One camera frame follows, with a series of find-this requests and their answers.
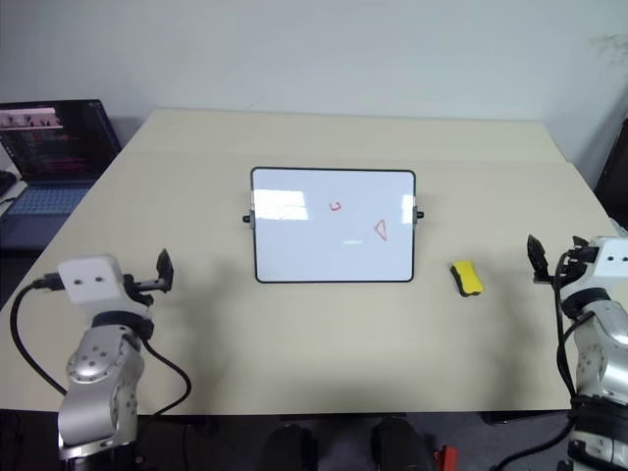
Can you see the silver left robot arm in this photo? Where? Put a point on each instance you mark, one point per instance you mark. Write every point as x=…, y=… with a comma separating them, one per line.
x=100, y=373

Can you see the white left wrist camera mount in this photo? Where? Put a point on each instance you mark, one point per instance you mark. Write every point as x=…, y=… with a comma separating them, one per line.
x=90, y=279

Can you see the yellow and black eraser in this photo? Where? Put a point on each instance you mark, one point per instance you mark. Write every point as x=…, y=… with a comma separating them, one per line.
x=467, y=277

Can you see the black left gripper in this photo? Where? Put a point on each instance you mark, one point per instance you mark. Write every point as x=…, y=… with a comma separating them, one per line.
x=140, y=289

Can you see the blue open laptop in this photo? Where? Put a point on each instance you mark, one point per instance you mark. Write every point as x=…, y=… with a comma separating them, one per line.
x=54, y=162

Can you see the black object beside laptop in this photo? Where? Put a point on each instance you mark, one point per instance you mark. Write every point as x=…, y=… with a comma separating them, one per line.
x=6, y=182

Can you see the black-framed small whiteboard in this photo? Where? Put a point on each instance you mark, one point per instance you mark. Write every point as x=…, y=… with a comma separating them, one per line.
x=333, y=225

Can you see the small red object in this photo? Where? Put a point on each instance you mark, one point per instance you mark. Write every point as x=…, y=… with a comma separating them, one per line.
x=445, y=458

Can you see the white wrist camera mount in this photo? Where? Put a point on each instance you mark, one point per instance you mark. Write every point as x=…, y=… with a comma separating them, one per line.
x=611, y=257
x=90, y=279

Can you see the dark chair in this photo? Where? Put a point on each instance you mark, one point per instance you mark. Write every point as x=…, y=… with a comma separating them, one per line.
x=613, y=176

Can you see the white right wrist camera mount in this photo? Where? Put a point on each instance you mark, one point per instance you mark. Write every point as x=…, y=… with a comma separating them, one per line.
x=611, y=257

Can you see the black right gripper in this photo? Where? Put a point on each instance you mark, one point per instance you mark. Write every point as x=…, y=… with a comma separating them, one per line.
x=571, y=272

